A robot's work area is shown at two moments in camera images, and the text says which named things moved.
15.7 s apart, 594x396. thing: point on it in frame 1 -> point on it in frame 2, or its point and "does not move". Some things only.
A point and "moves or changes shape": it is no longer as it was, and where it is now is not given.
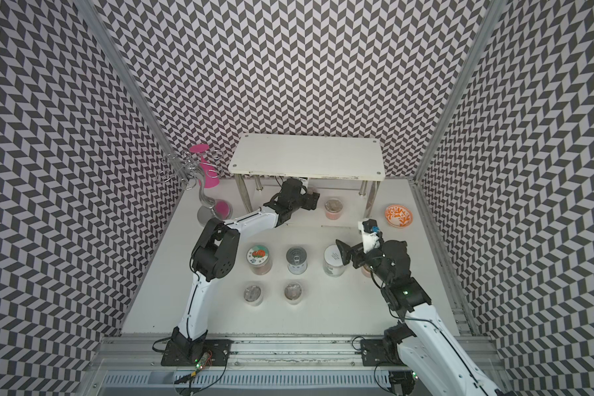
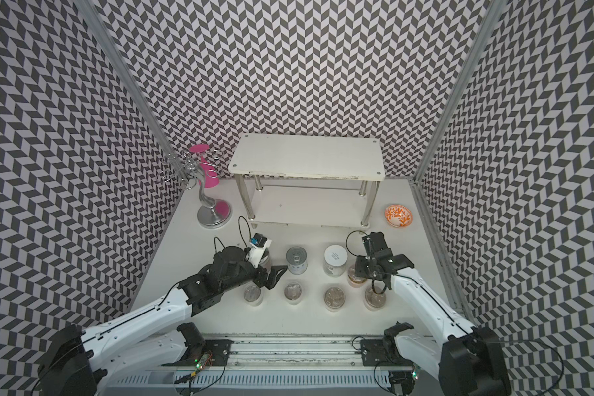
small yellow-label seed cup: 252,295 does not move
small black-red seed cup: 293,292 does not move
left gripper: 312,200 -> 272,279
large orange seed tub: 366,270 moves or changes shape
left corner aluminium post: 170,148 does not move
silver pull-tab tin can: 297,260 does not move
